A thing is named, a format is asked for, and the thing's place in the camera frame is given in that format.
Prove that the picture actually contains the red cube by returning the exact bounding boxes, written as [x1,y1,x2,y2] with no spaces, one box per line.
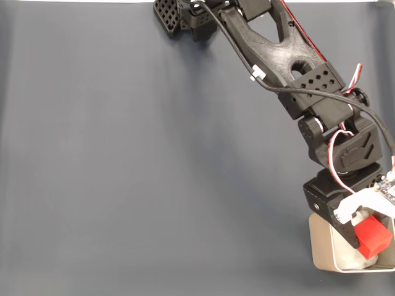
[354,215,393,259]

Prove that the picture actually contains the beige rounded box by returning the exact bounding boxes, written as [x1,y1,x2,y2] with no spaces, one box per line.
[308,212,395,274]

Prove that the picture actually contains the white crumpled paper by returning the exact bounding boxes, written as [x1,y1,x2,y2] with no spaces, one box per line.
[351,209,379,269]

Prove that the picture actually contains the grey table mat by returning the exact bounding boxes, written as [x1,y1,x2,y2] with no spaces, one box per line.
[0,2,395,296]

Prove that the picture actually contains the white red servo cable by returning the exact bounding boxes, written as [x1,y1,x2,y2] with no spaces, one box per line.
[328,121,357,195]

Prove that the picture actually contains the camera cable with coloured wires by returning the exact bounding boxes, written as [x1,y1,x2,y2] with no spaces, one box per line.
[194,0,395,173]

